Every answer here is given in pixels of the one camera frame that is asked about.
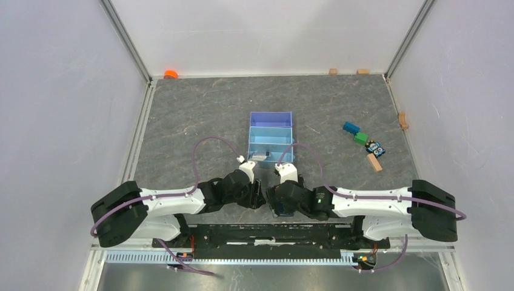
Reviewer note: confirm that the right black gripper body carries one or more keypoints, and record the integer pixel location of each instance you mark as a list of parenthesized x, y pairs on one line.
[(270, 193)]

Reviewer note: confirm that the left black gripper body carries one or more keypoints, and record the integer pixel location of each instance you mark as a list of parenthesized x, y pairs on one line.
[(243, 198)]

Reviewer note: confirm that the blue card holder wallet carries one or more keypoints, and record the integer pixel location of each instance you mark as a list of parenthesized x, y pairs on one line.
[(281, 211)]

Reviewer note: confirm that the blue purple three-bin tray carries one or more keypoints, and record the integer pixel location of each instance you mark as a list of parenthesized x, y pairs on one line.
[(271, 132)]

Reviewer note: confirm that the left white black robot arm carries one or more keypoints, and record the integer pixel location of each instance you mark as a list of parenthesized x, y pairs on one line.
[(129, 211)]

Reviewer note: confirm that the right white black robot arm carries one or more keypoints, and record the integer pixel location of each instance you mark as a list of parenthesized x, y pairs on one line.
[(419, 209)]

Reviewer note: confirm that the grey cards in tray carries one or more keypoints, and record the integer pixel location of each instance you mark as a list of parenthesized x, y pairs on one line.
[(261, 156)]

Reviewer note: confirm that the green toy brick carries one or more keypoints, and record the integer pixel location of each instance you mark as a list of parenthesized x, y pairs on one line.
[(361, 138)]

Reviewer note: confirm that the wooden stick block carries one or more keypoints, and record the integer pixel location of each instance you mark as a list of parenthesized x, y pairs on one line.
[(372, 159)]

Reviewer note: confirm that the blue toy brick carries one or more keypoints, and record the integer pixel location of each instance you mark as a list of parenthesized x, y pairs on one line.
[(351, 128)]

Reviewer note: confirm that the black owl pattern block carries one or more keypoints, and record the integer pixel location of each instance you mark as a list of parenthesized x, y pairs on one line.
[(374, 148)]

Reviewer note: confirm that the curved wooden piece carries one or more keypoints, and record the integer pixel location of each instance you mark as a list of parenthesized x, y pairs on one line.
[(403, 121)]

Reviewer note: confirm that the orange round cap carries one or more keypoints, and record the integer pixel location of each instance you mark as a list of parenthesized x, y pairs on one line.
[(170, 74)]

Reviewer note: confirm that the small wooden block right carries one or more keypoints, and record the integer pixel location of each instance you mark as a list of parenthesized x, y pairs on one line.
[(363, 71)]

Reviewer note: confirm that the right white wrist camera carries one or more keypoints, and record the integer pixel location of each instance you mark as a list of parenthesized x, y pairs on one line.
[(286, 172)]

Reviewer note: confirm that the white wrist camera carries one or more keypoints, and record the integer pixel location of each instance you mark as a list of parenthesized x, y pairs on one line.
[(286, 172), (248, 168)]

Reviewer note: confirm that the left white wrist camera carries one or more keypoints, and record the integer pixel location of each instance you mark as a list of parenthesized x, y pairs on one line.
[(248, 168)]

